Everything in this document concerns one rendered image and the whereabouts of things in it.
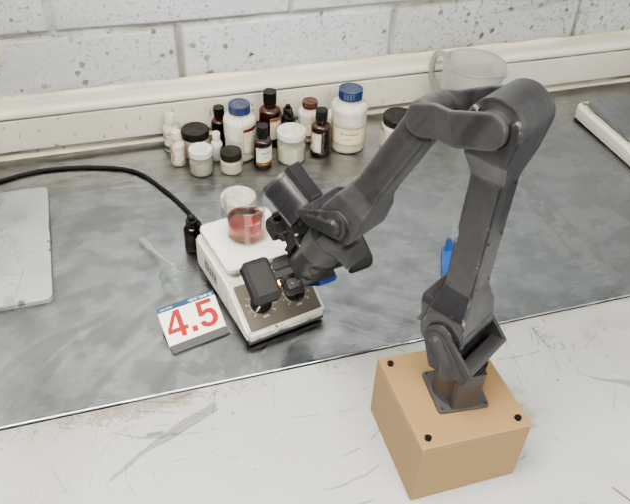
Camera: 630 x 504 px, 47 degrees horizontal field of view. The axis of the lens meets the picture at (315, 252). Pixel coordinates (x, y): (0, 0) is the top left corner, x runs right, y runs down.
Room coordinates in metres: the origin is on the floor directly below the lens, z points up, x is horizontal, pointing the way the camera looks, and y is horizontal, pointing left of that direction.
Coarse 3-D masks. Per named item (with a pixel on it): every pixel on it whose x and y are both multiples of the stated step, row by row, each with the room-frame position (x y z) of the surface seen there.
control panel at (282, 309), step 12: (240, 288) 0.76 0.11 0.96; (312, 288) 0.78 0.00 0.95; (240, 300) 0.74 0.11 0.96; (288, 300) 0.76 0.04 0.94; (300, 300) 0.76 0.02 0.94; (312, 300) 0.77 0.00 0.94; (252, 312) 0.73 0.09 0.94; (276, 312) 0.74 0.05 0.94; (288, 312) 0.74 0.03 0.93; (300, 312) 0.74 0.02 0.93; (252, 324) 0.71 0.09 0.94; (264, 324) 0.72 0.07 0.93
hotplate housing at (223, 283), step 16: (208, 256) 0.82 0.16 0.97; (208, 272) 0.82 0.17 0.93; (224, 272) 0.78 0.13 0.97; (224, 288) 0.77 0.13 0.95; (224, 304) 0.77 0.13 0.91; (240, 320) 0.72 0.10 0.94; (288, 320) 0.73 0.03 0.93; (304, 320) 0.74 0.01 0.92; (256, 336) 0.70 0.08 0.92; (272, 336) 0.72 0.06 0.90
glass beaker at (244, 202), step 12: (228, 192) 0.86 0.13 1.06; (240, 192) 0.88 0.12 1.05; (252, 192) 0.88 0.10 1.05; (228, 204) 0.83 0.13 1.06; (240, 204) 0.88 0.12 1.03; (252, 204) 0.88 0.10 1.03; (264, 204) 0.85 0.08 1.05; (228, 216) 0.83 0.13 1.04; (240, 216) 0.82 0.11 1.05; (252, 216) 0.82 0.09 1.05; (264, 216) 0.84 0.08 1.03; (228, 228) 0.83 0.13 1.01; (240, 228) 0.82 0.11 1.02; (252, 228) 0.82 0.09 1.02; (264, 228) 0.84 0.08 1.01; (240, 240) 0.82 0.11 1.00; (252, 240) 0.82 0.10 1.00
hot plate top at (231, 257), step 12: (204, 228) 0.86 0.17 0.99; (216, 228) 0.86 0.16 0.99; (216, 240) 0.83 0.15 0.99; (228, 240) 0.84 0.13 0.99; (264, 240) 0.84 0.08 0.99; (276, 240) 0.84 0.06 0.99; (216, 252) 0.81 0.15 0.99; (228, 252) 0.81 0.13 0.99; (240, 252) 0.81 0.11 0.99; (252, 252) 0.81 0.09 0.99; (264, 252) 0.81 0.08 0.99; (276, 252) 0.81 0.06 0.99; (228, 264) 0.78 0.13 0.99; (240, 264) 0.78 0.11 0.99
